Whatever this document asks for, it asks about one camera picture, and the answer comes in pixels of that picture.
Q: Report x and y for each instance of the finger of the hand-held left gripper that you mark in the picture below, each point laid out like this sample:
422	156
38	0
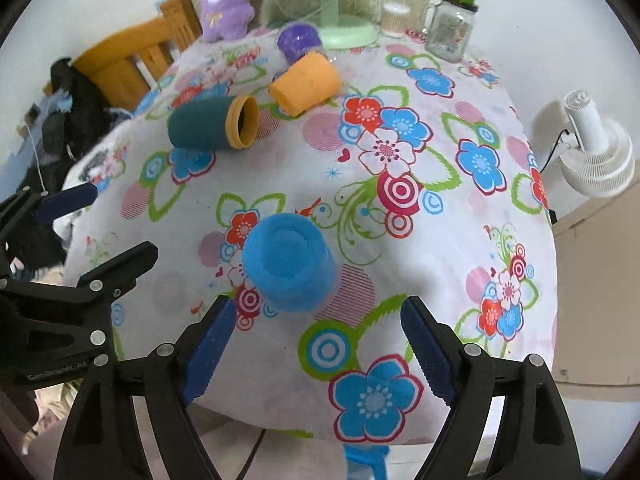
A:
67	201
125	267

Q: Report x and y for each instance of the cotton swab container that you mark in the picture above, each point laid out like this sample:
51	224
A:
395	20

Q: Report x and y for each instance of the dark green cup orange rim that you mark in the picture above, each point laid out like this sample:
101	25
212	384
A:
200	125

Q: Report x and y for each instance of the blue plastic stool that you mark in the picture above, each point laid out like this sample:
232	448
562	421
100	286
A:
367	460

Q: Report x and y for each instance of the white clip fan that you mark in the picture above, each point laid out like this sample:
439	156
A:
597	152

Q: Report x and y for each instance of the glass jar green lid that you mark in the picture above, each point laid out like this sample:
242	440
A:
452	27

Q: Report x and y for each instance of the blue cup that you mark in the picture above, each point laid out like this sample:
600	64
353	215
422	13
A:
289	267

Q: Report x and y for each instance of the black bag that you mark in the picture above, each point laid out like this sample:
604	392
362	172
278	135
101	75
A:
75	105

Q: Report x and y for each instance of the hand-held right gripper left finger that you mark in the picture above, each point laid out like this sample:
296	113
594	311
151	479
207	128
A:
209	352

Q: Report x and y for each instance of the purple plush toy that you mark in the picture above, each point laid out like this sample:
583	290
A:
225	7

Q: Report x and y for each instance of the purple cup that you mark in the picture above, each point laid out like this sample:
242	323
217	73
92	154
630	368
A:
297	41

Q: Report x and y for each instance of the beige cabinet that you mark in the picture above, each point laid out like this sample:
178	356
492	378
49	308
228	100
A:
600	285

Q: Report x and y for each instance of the floral tablecloth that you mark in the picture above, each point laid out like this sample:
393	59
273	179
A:
300	185

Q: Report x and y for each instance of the light green desk fan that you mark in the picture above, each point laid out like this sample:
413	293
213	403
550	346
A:
332	20

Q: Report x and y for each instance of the wooden chair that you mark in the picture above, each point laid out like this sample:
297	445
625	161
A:
120	60

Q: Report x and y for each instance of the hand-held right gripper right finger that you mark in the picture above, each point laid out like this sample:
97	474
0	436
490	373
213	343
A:
428	352

